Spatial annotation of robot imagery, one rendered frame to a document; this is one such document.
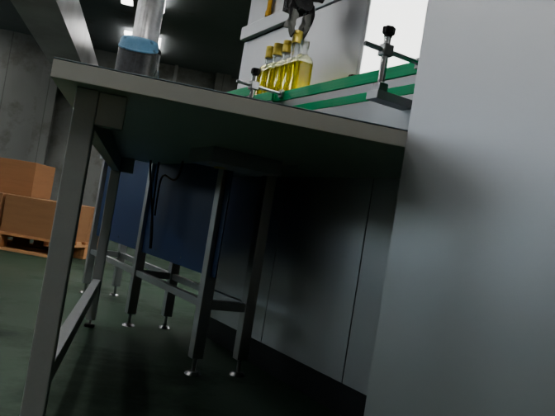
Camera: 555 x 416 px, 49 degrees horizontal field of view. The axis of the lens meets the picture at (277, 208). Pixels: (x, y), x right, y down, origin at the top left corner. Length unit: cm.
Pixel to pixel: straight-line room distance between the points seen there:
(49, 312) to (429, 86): 80
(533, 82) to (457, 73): 16
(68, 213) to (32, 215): 420
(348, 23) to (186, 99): 108
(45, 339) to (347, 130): 67
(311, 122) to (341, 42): 98
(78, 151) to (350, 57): 113
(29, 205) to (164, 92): 430
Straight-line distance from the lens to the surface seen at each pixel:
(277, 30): 261
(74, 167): 115
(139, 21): 209
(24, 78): 1269
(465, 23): 117
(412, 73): 152
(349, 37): 208
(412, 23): 185
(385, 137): 120
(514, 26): 109
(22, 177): 588
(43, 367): 119
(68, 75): 113
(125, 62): 190
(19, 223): 541
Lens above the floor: 52
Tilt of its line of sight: 2 degrees up
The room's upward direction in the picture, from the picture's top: 9 degrees clockwise
